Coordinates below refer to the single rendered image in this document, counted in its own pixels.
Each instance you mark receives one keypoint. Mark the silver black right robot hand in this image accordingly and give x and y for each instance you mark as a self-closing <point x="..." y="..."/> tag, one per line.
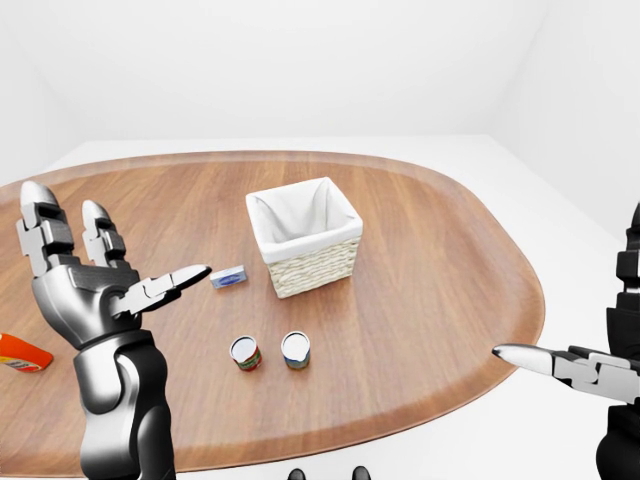
<point x="575" y="370"/>

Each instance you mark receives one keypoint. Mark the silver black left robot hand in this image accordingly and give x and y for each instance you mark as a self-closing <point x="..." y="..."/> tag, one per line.
<point x="75" y="295"/>

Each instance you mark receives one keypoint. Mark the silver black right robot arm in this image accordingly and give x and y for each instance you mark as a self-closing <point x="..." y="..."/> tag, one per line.
<point x="622" y="445"/>

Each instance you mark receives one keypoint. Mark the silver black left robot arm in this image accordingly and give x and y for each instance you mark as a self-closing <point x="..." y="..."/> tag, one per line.
<point x="125" y="410"/>

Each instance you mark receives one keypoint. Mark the wicker basket with white lining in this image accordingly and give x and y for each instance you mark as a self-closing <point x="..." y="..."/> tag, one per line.
<point x="315" y="270"/>

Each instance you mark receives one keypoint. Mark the orange bottle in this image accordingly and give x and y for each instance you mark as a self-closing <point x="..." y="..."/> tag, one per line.
<point x="22" y="354"/>

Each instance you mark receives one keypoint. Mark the small blue and white box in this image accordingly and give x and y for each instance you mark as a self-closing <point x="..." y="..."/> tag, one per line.
<point x="228" y="277"/>

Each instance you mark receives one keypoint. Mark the red and green tin can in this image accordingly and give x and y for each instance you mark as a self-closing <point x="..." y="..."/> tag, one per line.
<point x="246" y="354"/>

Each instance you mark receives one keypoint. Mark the blue and white tin can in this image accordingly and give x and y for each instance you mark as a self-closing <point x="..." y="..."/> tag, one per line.
<point x="296" y="351"/>

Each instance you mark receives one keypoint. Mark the small dark rounded shape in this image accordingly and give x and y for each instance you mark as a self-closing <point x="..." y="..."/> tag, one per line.
<point x="297" y="475"/>
<point x="360" y="473"/>

